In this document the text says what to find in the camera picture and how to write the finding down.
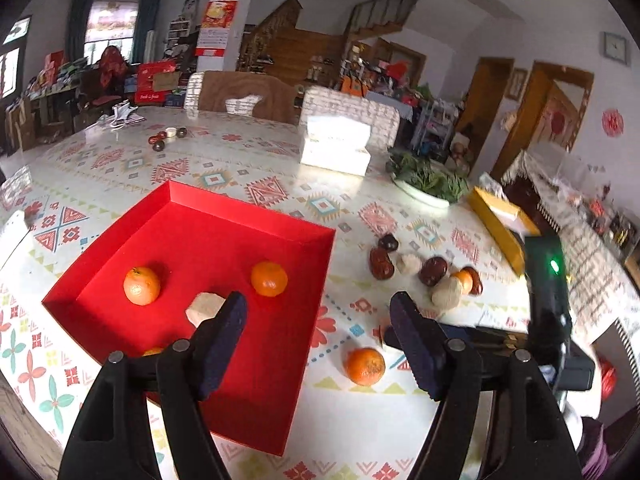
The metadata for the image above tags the framed wall picture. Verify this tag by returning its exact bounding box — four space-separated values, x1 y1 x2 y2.
505 67 528 101

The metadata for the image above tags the red cardboard box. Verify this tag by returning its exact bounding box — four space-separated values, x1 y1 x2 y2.
135 61 181 106

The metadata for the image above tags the red wall calendar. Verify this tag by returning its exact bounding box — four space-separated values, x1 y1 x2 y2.
195 0 238 57

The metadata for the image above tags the wooden staircase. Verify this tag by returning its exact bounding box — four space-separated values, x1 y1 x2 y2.
240 0 426 71

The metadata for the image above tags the sideboard with lace cloth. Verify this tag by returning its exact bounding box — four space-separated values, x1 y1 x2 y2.
502 150 640 346

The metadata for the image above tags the red tray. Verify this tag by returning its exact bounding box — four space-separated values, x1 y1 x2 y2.
41 180 337 457

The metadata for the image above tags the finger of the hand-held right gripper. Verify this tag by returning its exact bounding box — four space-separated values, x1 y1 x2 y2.
381 324 533 361

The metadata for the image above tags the beige walnut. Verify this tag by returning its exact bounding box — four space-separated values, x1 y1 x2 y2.
431 277 463 310

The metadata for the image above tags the dark curtain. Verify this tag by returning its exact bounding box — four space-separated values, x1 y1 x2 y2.
135 0 161 63
67 0 93 68

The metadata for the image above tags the chair with white cover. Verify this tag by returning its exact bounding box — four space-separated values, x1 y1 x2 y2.
300 85 402 151
183 71 206 111

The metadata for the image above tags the wall clock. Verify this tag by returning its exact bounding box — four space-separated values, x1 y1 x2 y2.
601 31 629 65

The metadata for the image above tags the bright window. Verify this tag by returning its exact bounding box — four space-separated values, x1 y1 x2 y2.
82 0 141 61

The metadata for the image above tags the red jujube date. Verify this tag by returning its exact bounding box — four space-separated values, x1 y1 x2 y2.
418 256 449 287
369 248 396 281
462 266 484 297

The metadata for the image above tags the window with dark frame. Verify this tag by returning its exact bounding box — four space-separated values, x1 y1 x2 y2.
0 15 33 101

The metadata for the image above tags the white plate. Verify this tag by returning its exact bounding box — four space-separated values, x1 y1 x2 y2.
394 176 451 209

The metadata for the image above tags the wooden chair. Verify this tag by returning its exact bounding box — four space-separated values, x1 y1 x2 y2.
197 70 298 125

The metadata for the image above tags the wooden door frame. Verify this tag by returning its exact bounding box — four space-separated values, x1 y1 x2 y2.
492 60 596 186
457 57 516 141

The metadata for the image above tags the red hanging decoration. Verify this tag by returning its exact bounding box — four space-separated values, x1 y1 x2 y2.
95 46 128 91

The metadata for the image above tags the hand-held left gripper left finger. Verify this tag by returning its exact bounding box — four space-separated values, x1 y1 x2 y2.
57 291 248 480

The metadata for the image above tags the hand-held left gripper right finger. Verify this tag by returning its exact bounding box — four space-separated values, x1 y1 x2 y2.
389 291 583 480

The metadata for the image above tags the red wall decoration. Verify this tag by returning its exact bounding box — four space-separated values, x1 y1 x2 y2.
601 108 624 137

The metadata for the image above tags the yellow box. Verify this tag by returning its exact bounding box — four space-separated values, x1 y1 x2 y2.
466 186 542 277

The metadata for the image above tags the white tissue box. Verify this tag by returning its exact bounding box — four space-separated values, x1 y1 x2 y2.
303 115 372 147
299 136 372 177

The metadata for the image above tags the white food chunk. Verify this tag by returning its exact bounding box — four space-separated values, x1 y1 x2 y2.
185 291 227 328
396 253 423 276

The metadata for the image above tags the white object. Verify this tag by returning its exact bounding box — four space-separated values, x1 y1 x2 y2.
0 210 33 271

